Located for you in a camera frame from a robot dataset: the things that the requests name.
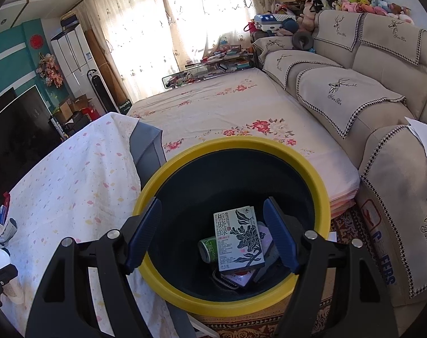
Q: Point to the green can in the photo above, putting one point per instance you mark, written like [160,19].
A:
[208,250]

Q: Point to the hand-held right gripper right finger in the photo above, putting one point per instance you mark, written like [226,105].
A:
[280,232]

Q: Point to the black floral printed box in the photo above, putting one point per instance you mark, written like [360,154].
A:
[238,239]

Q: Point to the red blue tissue packet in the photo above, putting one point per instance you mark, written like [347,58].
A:
[4,211]

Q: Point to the yellow-rimmed black trash bin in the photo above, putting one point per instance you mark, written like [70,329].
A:
[185,200]

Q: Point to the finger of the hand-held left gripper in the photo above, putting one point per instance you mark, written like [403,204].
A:
[4,276]

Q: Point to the large black television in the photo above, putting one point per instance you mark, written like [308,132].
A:
[20,141]

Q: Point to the white standing air conditioner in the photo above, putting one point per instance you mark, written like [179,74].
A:
[74,60]

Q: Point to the grey chair back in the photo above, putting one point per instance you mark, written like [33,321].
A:
[146,151]

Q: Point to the rolled bamboo mat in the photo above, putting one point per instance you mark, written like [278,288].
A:
[104,63]

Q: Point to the star print suitcase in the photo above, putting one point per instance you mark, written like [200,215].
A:
[270,21]

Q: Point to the row of stuffed toys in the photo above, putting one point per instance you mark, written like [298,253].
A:
[354,0]

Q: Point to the beige sofa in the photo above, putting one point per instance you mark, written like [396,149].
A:
[375,77]

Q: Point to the red round wall ornament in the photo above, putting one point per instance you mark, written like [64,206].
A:
[36,41]

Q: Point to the patterned rug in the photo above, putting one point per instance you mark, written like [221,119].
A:
[350,225]

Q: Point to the black tower fan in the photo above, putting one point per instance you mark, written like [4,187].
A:
[101,91]

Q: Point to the floral bed mattress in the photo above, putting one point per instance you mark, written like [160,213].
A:
[234,105]

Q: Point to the dark green printed box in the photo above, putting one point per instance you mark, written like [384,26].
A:
[122,106]

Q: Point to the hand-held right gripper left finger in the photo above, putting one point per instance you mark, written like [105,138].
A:
[143,232]

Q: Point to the artificial flower garland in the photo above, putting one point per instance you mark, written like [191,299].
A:
[51,70]

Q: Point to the grey neck pillow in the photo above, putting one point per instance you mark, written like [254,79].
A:
[298,40]

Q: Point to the crumpled white tissue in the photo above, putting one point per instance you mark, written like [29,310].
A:
[421,130]

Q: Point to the open cardboard boxes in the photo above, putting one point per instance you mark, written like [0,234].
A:
[76,104]

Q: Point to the cream lace curtains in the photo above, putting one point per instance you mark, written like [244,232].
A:
[136,24]

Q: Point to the glass coffee table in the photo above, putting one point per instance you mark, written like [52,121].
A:
[206,72]

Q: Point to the beige teddy bear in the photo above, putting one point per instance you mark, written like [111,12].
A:
[306,16]

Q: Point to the small black television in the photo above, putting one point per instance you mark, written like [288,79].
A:
[2,100]

